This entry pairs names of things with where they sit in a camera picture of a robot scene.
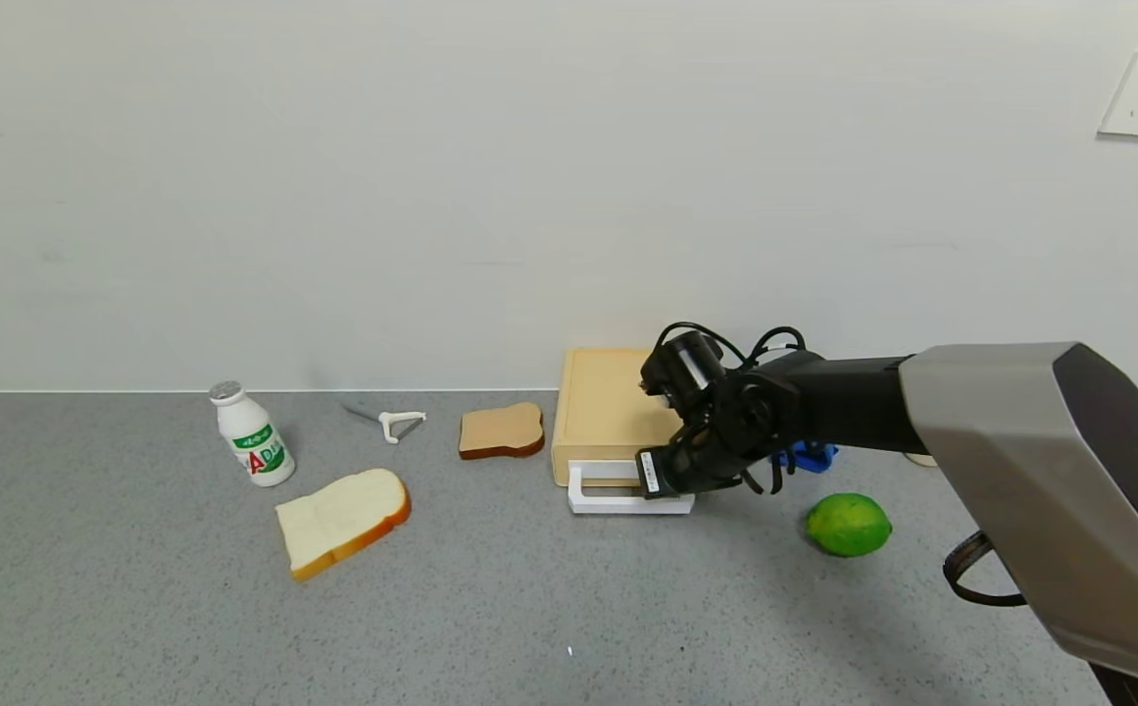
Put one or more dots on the white vegetable peeler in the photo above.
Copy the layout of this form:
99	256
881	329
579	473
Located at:
390	423

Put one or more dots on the blue cloth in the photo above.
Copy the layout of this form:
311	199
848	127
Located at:
814	454

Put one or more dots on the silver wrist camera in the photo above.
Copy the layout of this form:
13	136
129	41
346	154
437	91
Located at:
692	370

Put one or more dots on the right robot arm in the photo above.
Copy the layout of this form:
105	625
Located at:
1019	422

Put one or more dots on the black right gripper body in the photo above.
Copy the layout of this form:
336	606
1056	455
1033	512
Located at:
653	473

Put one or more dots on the white bread slice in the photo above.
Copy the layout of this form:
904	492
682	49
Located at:
341	515

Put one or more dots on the green lime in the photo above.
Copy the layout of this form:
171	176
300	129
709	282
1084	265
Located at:
848	525

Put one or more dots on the brown toast slice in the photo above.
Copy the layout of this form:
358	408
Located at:
500	431

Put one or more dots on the white milk drink bottle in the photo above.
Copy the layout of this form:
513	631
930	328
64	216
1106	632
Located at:
255	446

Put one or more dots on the beige cup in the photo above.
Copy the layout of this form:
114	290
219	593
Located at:
919	460

